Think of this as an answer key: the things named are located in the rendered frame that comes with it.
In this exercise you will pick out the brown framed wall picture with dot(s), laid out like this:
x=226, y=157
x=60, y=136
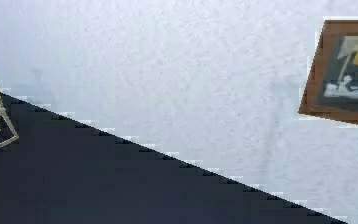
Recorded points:
x=327, y=70

